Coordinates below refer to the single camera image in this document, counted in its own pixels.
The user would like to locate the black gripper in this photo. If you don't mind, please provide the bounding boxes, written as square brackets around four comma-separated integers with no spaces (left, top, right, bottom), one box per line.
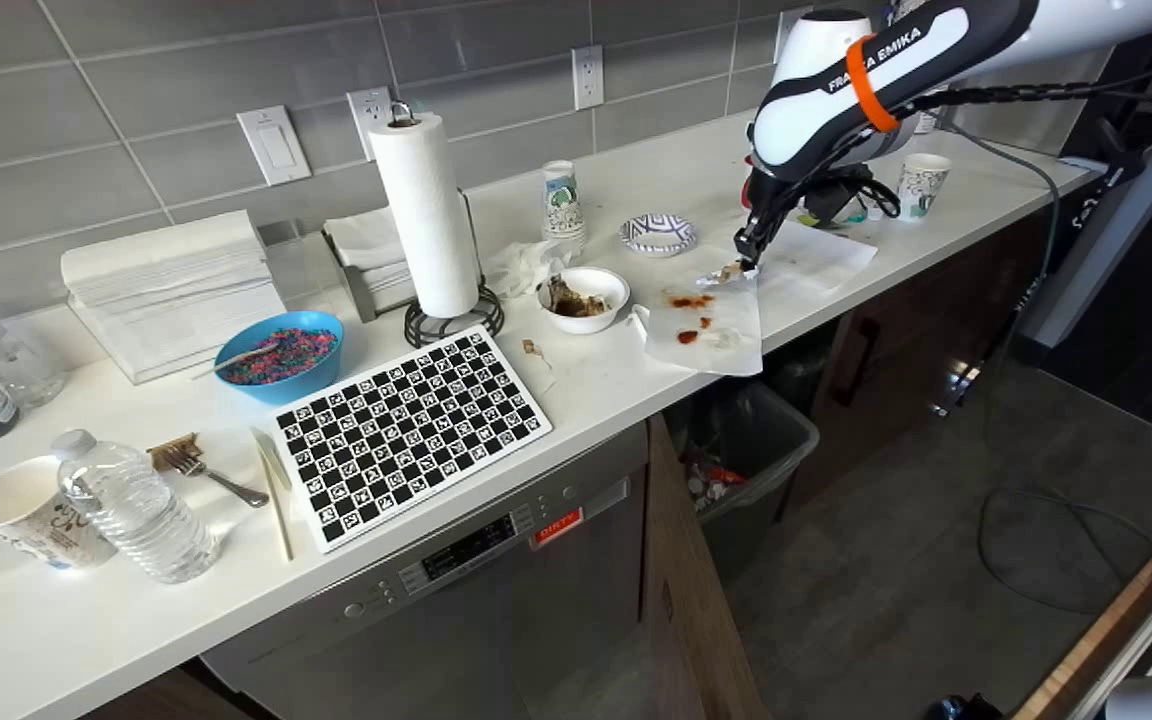
[733,0,1048,273]

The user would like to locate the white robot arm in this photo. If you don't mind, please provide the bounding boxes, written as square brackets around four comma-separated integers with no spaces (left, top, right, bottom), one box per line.
[733,0,1152,273]

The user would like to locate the grey trash can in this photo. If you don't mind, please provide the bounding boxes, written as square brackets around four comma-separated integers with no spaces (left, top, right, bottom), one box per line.
[664,383,819,580]

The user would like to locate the small patterned dish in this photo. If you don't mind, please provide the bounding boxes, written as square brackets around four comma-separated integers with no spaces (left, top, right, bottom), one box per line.
[620,218,700,258]

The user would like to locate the stained white napkin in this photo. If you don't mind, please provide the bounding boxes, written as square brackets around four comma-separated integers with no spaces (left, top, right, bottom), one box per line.
[634,278,764,376]

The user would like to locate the patterned paper cup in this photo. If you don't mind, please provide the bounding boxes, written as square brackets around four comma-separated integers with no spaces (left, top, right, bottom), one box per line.
[898,151,953,222]

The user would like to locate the white bowl with food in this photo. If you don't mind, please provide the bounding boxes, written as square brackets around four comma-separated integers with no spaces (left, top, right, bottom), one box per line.
[536,267,627,336]

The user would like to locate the white green paper cup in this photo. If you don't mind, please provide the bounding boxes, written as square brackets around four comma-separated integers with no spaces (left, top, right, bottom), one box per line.
[541,161,581,241]

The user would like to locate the crumpled clear plastic wrap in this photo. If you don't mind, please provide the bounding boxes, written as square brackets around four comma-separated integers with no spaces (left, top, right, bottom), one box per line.
[489,241,573,301]

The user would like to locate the white paper towel roll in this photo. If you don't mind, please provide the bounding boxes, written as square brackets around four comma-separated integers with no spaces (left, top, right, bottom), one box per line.
[367,113,482,317]

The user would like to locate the folded napkins in holder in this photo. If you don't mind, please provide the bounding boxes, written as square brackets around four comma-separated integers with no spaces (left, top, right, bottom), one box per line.
[324,209,418,319]

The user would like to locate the stainless dishwasher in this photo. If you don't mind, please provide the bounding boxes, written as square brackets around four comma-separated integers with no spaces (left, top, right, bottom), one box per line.
[206,434,643,720]

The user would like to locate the wooden cabinet door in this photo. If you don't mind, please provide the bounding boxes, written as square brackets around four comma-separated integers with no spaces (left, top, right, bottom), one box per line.
[641,416,772,720]

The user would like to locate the black white patterned mat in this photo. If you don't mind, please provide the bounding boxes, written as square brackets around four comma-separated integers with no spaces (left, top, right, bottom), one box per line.
[278,328,552,554]

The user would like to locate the blue bowl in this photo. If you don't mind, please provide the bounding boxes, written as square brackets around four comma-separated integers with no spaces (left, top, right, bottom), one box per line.
[213,312,344,405]

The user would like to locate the wooden chopstick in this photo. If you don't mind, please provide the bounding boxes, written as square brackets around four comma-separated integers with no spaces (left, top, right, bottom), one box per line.
[254,434,296,565]

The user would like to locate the stack of white napkins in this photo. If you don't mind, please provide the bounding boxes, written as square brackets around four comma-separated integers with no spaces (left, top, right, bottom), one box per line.
[59,213,283,383]

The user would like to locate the metal fork with food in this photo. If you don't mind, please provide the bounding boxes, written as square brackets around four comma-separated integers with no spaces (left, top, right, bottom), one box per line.
[147,437,270,508]

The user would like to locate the clear plastic water bottle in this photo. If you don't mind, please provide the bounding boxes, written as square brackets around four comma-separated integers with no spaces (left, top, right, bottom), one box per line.
[56,428,219,586]

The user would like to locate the clear glass jar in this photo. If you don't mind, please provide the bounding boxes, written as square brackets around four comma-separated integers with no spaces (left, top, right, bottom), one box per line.
[0,324,63,407]

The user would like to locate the white wall outlet right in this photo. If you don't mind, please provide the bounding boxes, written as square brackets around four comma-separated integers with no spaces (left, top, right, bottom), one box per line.
[570,43,605,113]

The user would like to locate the white wall outlet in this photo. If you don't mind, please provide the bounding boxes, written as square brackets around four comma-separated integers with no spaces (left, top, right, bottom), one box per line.
[349,90,393,157]
[570,43,605,113]

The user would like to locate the black wire towel holder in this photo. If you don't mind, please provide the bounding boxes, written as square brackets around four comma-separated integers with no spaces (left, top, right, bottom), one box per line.
[406,192,506,349]

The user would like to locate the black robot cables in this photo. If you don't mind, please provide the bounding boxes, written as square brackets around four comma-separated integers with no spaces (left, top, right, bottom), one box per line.
[800,23,1152,231]

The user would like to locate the white wall switch plate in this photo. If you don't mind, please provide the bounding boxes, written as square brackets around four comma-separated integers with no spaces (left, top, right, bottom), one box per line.
[236,105,311,185]

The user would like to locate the wooden frame furniture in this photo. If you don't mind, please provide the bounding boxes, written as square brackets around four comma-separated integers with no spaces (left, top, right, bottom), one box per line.
[1014,557,1152,720]

